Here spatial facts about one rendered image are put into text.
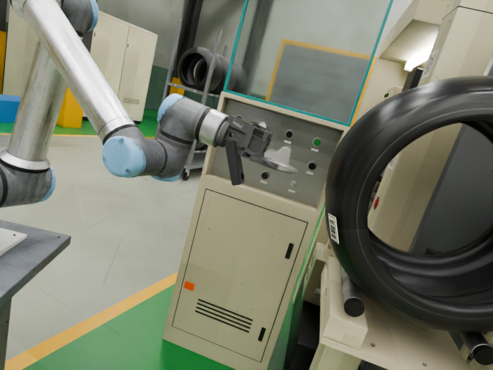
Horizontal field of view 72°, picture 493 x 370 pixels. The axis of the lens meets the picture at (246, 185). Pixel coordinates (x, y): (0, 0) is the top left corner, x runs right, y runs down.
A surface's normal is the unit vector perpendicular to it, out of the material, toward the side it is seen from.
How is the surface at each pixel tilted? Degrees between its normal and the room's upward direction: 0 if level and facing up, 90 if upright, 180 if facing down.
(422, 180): 90
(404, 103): 60
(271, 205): 90
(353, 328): 90
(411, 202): 90
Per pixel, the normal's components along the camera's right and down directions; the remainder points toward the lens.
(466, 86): -0.23, -0.59
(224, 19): -0.46, 0.11
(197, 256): -0.22, 0.19
